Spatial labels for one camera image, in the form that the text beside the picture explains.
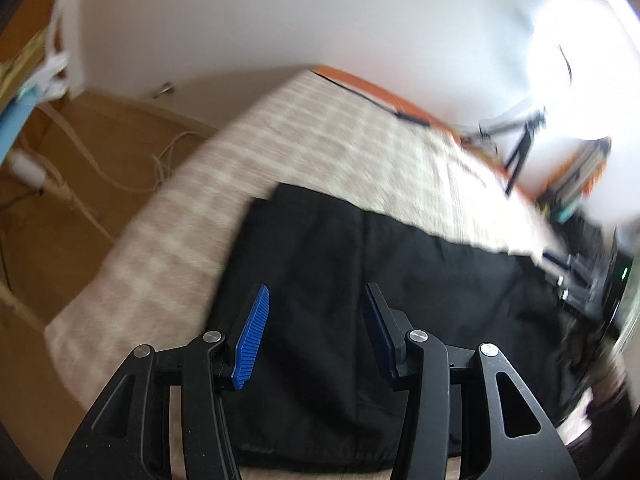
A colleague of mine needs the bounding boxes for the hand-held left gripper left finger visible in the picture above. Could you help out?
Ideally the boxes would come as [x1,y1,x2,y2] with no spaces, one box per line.
[52,284,271,480]

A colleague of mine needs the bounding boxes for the light blue box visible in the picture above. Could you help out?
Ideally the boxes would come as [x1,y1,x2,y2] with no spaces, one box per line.
[0,87,38,166]

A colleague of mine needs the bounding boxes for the beige checked bed cover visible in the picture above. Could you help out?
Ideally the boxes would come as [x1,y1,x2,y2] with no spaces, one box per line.
[45,67,566,480]

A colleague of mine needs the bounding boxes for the white cable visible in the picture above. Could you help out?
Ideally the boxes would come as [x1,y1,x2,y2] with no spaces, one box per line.
[30,102,206,241]

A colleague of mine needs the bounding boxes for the black pants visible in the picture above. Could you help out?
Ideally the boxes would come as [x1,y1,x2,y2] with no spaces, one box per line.
[207,183,608,472]

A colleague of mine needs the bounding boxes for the white power strip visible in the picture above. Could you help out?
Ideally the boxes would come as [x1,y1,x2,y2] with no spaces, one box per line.
[12,152,48,188]

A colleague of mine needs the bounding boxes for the stack of books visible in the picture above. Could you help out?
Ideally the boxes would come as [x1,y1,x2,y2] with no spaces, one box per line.
[542,136,613,223]

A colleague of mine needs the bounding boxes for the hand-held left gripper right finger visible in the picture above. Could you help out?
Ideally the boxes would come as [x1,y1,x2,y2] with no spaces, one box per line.
[362,283,581,480]

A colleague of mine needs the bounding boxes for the orange bed frame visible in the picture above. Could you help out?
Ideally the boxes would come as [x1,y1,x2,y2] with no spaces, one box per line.
[312,64,538,201]

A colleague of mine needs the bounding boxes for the black tripod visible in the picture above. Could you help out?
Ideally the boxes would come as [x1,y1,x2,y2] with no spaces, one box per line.
[477,105,548,197]

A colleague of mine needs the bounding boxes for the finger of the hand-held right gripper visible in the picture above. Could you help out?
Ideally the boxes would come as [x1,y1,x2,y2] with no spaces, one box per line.
[542,250,576,275]

